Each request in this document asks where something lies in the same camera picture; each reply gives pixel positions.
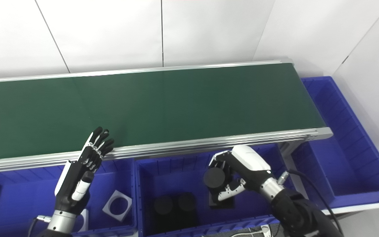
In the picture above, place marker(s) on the blue bin with black parts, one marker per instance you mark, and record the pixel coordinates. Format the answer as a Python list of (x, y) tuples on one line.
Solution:
[(176, 177)]

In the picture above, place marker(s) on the blue bin with white parts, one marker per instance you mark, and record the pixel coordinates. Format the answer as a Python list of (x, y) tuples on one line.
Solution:
[(21, 197)]

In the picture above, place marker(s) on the white square part with hole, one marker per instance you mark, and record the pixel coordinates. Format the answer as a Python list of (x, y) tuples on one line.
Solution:
[(128, 200), (87, 221)]

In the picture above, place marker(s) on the aluminium conveyor leg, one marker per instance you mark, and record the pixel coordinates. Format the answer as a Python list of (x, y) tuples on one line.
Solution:
[(290, 148)]

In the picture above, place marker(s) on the empty blue bin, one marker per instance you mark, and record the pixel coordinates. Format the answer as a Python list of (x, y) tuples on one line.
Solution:
[(341, 158)]

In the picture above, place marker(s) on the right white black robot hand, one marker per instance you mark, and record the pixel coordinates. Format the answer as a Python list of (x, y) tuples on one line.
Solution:
[(250, 164)]

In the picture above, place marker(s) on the black cylinder-on-block part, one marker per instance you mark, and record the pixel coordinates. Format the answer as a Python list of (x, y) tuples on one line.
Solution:
[(163, 205), (214, 177), (187, 201)]

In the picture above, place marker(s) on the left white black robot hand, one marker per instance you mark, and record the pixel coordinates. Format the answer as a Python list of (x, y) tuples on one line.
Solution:
[(69, 187)]

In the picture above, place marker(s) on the green conveyor belt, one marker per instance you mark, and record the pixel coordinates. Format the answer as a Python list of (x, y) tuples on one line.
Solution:
[(192, 144), (176, 105)]

